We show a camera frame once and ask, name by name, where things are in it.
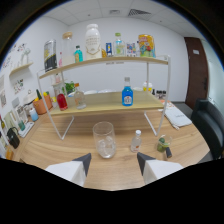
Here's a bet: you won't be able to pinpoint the white figurine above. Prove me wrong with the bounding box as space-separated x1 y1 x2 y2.
20 47 32 65

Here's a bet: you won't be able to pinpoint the small pink bottle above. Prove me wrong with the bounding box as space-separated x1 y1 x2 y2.
58 51 64 68

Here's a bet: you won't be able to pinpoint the yellow cup with white lid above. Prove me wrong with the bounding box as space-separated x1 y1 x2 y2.
142 80 154 93

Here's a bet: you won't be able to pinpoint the red liquid bottle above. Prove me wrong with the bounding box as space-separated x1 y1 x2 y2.
56 84 69 112

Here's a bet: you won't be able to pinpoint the black handbag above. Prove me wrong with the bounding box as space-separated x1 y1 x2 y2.
6 126 21 150

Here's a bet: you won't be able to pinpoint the small teal bottle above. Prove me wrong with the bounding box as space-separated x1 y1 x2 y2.
73 45 84 63

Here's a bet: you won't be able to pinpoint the orange pot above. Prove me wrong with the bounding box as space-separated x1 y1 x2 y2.
32 93 54 116

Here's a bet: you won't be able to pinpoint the dark spice jars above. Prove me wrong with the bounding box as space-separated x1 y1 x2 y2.
152 89 167 100

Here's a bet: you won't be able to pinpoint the two-tier wood shelf rack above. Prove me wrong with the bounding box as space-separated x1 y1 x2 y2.
36 54 172 140

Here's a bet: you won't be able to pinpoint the glass lime cup black handle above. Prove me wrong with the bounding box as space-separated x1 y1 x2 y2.
155 134 174 159

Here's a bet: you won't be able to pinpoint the clear bottle with green cap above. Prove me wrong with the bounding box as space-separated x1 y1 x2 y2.
113 32 127 57

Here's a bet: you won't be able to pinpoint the clear glass cup with ice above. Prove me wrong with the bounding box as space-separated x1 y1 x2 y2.
92 121 117 159

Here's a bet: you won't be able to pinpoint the small green cup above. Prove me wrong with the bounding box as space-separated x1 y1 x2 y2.
18 119 26 132

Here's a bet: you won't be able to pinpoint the black chair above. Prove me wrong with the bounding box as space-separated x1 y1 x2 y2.
190 98 224 160

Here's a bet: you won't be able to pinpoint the blue liquid bottle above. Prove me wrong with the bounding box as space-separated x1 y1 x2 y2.
121 77 134 107

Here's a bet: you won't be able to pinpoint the wooden wall shelf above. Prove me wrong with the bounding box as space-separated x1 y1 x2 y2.
8 61 34 77

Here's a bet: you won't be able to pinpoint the clear bottle with orange label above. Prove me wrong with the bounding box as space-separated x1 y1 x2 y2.
73 83 87 110

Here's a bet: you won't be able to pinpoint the yellow printed can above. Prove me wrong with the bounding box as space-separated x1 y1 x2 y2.
138 33 157 59

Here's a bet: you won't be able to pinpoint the white tray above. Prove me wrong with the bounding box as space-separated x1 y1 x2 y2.
18 121 35 138

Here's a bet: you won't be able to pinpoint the clear jar with cork lid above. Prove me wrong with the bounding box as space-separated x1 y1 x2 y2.
60 31 75 67

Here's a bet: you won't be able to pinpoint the small blue box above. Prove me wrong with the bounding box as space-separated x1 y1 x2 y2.
105 42 114 57

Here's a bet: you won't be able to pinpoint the large white bottle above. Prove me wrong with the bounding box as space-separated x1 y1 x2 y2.
84 23 103 61

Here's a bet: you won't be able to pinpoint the white bottle with blue base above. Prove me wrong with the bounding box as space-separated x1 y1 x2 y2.
29 107 40 122

